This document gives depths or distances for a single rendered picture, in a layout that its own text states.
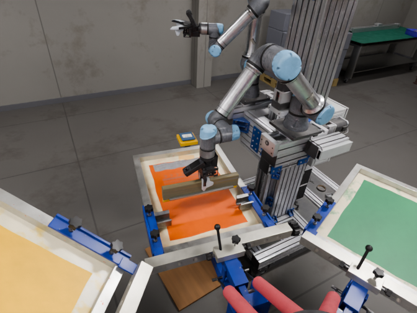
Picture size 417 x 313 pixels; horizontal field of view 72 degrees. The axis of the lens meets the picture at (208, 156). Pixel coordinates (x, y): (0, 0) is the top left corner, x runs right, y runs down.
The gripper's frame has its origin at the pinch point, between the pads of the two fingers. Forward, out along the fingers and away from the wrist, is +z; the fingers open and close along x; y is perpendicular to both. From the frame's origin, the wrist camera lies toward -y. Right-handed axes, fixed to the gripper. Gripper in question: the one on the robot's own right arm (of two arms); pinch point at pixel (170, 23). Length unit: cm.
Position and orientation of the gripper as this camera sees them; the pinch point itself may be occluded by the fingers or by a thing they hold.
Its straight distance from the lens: 210.6
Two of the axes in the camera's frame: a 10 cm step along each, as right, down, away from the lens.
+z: -10.0, -0.2, -0.6
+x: -0.3, -6.9, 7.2
